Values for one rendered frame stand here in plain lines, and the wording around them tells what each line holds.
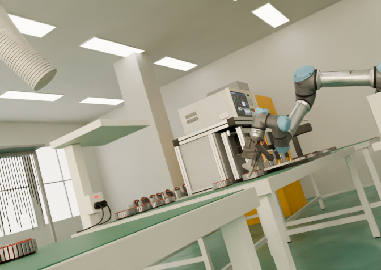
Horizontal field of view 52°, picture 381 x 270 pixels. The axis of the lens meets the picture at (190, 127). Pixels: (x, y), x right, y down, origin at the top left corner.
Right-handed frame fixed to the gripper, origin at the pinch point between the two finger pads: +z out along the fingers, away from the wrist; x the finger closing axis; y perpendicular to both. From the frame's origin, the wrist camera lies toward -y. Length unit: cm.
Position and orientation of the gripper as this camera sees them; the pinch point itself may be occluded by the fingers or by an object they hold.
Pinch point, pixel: (252, 176)
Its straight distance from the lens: 203.5
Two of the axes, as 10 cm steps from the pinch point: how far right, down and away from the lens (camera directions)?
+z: -2.1, 9.8, 0.0
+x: -3.1, -0.7, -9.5
